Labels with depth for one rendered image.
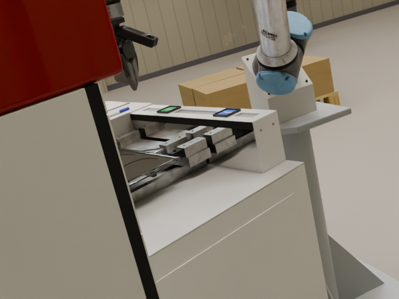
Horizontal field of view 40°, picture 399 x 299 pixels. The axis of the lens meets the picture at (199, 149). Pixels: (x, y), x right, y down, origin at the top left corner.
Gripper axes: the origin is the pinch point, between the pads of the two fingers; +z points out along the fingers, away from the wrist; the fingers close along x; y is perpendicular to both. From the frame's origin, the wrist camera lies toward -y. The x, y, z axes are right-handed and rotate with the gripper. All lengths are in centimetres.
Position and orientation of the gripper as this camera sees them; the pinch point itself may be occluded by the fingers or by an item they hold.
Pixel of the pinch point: (136, 85)
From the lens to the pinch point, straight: 165.6
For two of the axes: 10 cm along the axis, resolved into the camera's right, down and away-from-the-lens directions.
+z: 2.2, 9.2, 3.2
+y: -9.3, 1.0, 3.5
